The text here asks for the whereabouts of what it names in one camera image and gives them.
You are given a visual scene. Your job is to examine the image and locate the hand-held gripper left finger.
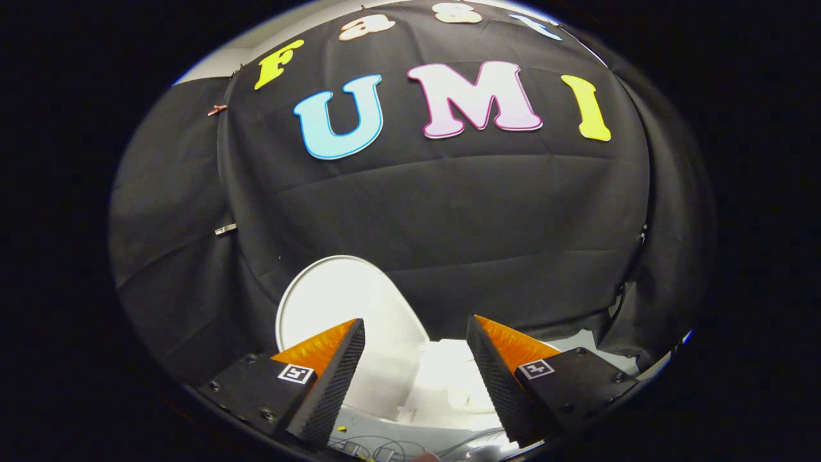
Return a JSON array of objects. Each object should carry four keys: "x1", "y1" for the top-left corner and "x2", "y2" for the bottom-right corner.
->
[{"x1": 198, "y1": 318, "x2": 366, "y2": 450}]

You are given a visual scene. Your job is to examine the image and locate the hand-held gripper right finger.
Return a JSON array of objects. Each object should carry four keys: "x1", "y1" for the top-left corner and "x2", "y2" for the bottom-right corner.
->
[{"x1": 466, "y1": 314, "x2": 641, "y2": 449}]

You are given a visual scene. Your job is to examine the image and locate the white toilet lid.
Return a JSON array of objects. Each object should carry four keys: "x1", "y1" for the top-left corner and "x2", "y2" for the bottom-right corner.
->
[{"x1": 275, "y1": 255, "x2": 431, "y2": 422}]

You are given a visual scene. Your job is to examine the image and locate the white ceramic toilet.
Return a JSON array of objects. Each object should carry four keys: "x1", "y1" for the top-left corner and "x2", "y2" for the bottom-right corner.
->
[{"x1": 337, "y1": 339, "x2": 514, "y2": 445}]

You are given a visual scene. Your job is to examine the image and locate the thin white cable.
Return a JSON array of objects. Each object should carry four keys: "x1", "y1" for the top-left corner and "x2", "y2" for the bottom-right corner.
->
[{"x1": 328, "y1": 429, "x2": 509, "y2": 460}]

